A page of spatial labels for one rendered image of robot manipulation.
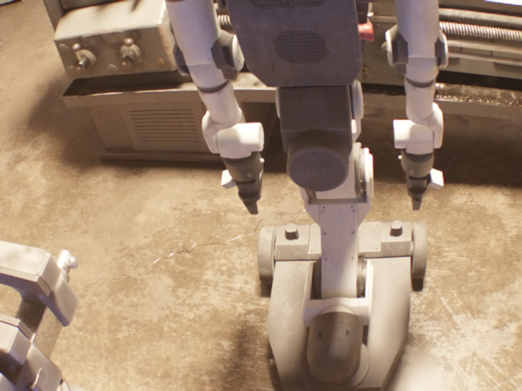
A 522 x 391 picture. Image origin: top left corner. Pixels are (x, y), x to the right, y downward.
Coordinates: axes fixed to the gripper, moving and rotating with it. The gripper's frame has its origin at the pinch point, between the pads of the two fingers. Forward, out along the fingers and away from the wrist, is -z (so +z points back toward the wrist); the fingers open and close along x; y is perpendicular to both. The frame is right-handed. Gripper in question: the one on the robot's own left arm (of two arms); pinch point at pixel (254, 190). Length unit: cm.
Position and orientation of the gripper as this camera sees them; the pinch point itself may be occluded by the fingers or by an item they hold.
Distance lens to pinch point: 153.7
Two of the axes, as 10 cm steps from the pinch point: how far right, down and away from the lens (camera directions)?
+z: -2.1, -5.2, -8.3
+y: -9.7, 0.2, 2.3
